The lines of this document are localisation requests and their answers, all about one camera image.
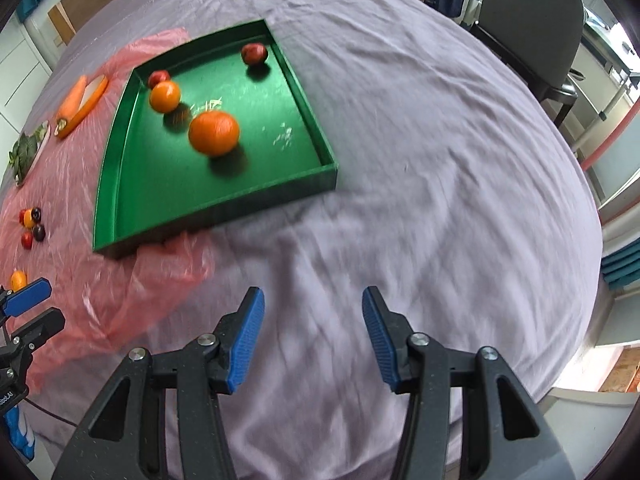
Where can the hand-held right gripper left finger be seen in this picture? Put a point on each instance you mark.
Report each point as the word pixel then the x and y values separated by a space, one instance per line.
pixel 245 345

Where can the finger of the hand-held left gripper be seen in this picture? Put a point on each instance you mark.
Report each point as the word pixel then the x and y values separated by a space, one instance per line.
pixel 30 296
pixel 42 327

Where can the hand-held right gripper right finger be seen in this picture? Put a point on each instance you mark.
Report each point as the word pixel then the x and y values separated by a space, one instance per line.
pixel 380 340

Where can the dark purple plum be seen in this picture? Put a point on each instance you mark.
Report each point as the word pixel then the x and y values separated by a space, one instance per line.
pixel 37 215
pixel 38 232

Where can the green shallow box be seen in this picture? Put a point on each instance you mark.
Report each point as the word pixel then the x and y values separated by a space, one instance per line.
pixel 150 180

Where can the large orange mandarin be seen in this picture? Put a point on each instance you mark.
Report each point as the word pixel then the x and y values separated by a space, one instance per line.
pixel 214 133

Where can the blue white object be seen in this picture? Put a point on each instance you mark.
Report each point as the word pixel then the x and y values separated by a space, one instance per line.
pixel 20 432

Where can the pink plastic sheet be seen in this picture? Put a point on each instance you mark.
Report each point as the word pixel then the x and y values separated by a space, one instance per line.
pixel 75 185

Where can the green bok choy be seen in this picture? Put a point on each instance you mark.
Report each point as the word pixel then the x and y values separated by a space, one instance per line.
pixel 24 152

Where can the white patterned plate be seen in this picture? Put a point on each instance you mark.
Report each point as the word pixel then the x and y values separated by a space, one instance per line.
pixel 44 141

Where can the orange carrot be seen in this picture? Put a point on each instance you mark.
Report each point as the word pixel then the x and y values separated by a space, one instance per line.
pixel 72 100

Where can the orange rimmed white plate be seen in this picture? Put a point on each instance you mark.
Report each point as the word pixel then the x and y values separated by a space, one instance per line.
pixel 95 91

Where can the white wardrobe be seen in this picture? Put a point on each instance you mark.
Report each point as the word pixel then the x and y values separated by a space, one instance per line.
pixel 20 60

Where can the teal striped object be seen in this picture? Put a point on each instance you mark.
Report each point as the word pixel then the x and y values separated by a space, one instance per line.
pixel 622 262

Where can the pink red pole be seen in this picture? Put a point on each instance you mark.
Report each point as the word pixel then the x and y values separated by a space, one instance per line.
pixel 615 135

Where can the grey office chair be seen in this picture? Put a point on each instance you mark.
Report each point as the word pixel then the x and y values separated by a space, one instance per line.
pixel 530 20

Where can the cluttered desk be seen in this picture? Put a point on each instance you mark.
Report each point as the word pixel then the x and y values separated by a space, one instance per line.
pixel 610 45

